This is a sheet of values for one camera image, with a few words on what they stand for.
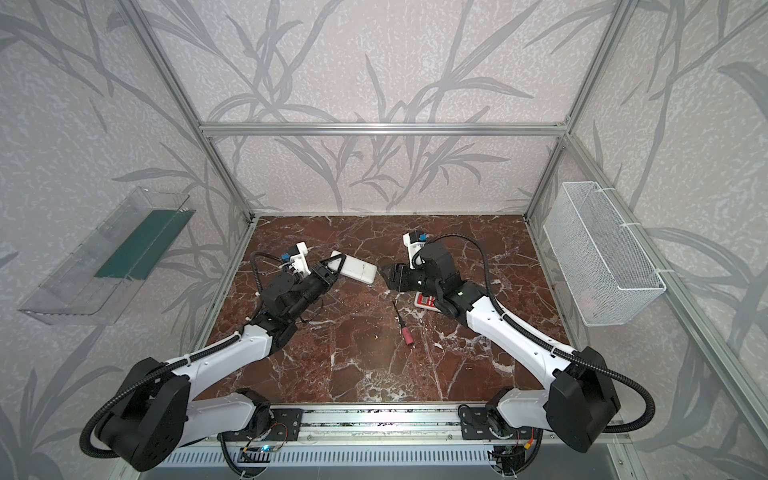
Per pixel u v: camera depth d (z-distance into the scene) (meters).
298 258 0.73
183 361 0.46
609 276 0.61
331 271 0.74
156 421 0.40
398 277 0.67
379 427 0.75
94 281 0.64
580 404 0.40
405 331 0.89
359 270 0.78
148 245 0.64
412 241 0.70
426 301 0.94
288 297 0.64
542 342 0.45
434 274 0.58
